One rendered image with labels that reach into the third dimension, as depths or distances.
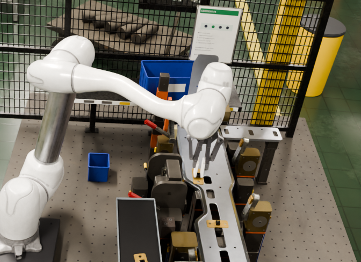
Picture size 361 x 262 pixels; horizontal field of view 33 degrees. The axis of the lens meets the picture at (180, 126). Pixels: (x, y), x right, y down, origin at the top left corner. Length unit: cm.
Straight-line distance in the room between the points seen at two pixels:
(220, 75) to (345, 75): 403
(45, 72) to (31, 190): 54
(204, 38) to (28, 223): 126
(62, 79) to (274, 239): 129
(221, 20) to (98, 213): 109
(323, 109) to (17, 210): 336
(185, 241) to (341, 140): 292
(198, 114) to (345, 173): 292
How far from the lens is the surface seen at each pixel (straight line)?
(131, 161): 311
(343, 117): 524
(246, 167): 274
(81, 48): 223
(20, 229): 248
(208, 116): 178
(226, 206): 249
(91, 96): 295
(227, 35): 308
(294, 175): 325
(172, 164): 233
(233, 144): 286
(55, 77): 209
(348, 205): 433
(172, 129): 264
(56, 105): 235
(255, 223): 248
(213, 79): 191
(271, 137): 294
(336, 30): 519
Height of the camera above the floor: 263
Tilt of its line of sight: 35 degrees down
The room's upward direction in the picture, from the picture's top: 10 degrees clockwise
